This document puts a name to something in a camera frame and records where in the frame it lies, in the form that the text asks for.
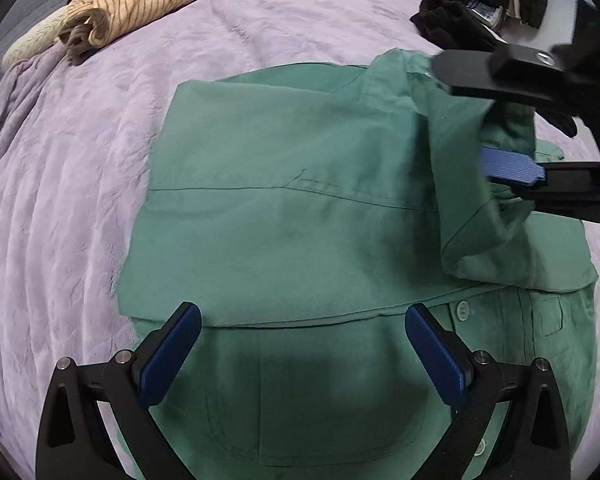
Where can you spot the lavender plush bed blanket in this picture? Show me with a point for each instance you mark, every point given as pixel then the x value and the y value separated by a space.
pixel 75 143

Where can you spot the cream knit pillow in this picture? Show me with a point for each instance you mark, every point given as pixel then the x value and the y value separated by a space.
pixel 37 39

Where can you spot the green work jacket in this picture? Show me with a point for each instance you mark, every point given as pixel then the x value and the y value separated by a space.
pixel 304 208

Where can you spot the black folded garment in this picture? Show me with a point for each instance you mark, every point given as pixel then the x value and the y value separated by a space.
pixel 451 26

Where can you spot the striped beige folded garment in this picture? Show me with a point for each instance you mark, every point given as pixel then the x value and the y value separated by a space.
pixel 90 25

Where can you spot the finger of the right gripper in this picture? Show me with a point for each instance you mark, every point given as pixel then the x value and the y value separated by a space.
pixel 566 189
pixel 517 74

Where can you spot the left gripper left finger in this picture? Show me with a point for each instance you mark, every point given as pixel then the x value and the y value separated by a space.
pixel 73 442

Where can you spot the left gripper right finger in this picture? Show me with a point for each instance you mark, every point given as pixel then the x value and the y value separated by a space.
pixel 533 441

